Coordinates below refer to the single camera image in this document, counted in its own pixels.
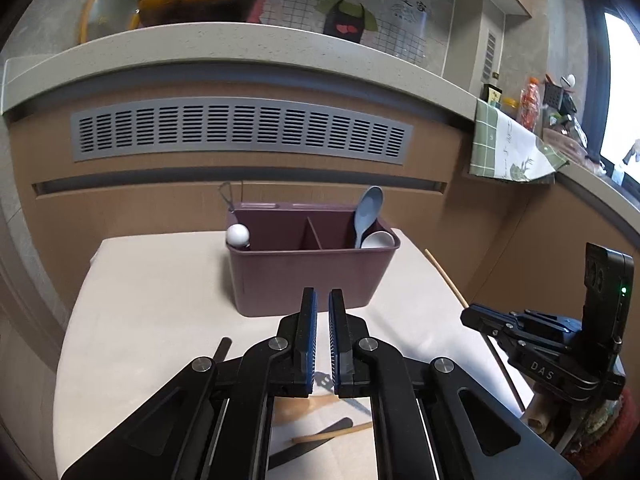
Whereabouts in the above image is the white tablecloth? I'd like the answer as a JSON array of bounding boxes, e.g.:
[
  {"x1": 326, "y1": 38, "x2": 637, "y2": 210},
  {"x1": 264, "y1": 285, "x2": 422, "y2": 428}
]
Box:
[{"x1": 52, "y1": 230, "x2": 540, "y2": 480}]

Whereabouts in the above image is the bright window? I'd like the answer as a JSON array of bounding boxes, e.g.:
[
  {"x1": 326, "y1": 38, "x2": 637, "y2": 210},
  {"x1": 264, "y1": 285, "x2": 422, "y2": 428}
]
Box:
[{"x1": 599, "y1": 9, "x2": 640, "y2": 181}]

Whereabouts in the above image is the blue-grey plastic spoon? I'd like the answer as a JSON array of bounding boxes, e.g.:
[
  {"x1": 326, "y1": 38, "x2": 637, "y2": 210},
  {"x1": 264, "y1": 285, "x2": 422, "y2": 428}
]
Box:
[{"x1": 354, "y1": 186, "x2": 385, "y2": 250}]

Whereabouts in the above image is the purple plastic utensil holder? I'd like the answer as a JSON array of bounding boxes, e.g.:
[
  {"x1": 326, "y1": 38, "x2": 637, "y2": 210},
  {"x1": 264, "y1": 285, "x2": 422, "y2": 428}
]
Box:
[{"x1": 225, "y1": 201, "x2": 401, "y2": 319}]

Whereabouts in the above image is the long grey vent grille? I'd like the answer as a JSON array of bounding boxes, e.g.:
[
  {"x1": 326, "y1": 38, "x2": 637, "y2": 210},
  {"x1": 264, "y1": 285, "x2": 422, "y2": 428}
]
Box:
[{"x1": 70, "y1": 102, "x2": 415, "y2": 166}]

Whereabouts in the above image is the grey wall vent panel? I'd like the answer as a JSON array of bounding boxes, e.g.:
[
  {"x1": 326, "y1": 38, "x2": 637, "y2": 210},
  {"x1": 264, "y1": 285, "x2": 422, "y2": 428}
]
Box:
[{"x1": 481, "y1": 29, "x2": 502, "y2": 84}]

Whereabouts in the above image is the green checked towel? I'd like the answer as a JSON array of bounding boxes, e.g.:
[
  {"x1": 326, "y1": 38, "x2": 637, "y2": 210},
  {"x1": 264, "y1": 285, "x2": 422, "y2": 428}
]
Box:
[{"x1": 468, "y1": 98, "x2": 571, "y2": 184}]

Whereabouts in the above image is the grey stone counter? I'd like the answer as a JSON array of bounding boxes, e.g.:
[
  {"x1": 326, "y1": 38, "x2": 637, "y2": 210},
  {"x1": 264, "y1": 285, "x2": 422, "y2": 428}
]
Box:
[{"x1": 0, "y1": 22, "x2": 479, "y2": 124}]

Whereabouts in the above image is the glass lid with yellow rim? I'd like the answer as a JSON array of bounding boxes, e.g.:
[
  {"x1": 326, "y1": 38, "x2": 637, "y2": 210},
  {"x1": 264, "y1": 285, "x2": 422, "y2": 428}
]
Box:
[{"x1": 76, "y1": 0, "x2": 152, "y2": 45}]

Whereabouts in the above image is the red-capped spice bottle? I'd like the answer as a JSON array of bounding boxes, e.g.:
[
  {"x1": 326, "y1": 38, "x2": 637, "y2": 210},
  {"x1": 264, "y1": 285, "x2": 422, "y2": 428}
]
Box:
[{"x1": 519, "y1": 76, "x2": 544, "y2": 132}]

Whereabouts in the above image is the white ball-tipped stirrer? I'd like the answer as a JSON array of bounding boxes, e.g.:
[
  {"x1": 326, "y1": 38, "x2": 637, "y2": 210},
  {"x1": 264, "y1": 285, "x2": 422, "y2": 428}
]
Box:
[{"x1": 226, "y1": 225, "x2": 251, "y2": 250}]

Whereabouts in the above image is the black storage rack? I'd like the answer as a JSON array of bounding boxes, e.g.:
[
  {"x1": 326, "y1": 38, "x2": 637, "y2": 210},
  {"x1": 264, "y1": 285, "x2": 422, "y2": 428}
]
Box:
[{"x1": 542, "y1": 74, "x2": 577, "y2": 117}]

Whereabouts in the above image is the wooden chopstick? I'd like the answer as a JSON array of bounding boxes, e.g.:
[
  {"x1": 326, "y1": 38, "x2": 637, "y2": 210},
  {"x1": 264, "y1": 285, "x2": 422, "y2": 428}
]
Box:
[
  {"x1": 424, "y1": 248, "x2": 527, "y2": 414},
  {"x1": 291, "y1": 421, "x2": 375, "y2": 445}
]

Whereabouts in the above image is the cartoon couple wall sticker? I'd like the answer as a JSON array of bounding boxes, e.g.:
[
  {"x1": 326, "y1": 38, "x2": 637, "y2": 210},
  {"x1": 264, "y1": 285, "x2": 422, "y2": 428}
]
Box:
[{"x1": 224, "y1": 0, "x2": 432, "y2": 57}]

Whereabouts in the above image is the thin black wire utensil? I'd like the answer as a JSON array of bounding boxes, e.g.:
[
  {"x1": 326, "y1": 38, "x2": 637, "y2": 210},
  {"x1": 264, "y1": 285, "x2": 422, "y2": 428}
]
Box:
[{"x1": 218, "y1": 181, "x2": 245, "y2": 210}]

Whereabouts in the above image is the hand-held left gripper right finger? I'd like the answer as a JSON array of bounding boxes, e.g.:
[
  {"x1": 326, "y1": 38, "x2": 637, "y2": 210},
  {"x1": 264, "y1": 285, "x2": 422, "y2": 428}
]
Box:
[{"x1": 328, "y1": 288, "x2": 582, "y2": 480}]

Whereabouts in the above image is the person's right hand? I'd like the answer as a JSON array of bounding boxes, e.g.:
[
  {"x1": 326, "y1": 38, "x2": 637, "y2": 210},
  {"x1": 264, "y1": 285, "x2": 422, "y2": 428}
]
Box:
[{"x1": 521, "y1": 391, "x2": 552, "y2": 437}]

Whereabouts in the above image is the black utensil handle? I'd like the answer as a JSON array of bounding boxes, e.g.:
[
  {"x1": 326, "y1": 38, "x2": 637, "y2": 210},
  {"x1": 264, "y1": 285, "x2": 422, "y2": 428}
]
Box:
[{"x1": 269, "y1": 416, "x2": 354, "y2": 469}]

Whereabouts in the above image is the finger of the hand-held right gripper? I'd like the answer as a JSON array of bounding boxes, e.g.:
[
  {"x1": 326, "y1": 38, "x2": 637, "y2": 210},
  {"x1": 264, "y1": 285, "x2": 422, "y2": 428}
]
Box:
[
  {"x1": 472, "y1": 303, "x2": 572, "y2": 334},
  {"x1": 460, "y1": 307, "x2": 567, "y2": 357}
]

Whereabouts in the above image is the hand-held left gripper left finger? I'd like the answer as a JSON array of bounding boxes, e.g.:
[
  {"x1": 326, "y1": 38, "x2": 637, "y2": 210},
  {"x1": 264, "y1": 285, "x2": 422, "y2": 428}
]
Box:
[{"x1": 60, "y1": 287, "x2": 319, "y2": 480}]

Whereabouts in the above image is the white plastic spoon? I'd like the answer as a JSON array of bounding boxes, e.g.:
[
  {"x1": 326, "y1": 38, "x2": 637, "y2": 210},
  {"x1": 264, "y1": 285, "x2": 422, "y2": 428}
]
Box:
[{"x1": 360, "y1": 231, "x2": 394, "y2": 250}]

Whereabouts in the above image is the wooden spoon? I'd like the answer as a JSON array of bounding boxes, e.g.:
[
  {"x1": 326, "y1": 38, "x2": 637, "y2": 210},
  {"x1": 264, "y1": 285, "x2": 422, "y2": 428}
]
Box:
[{"x1": 273, "y1": 392, "x2": 341, "y2": 424}]

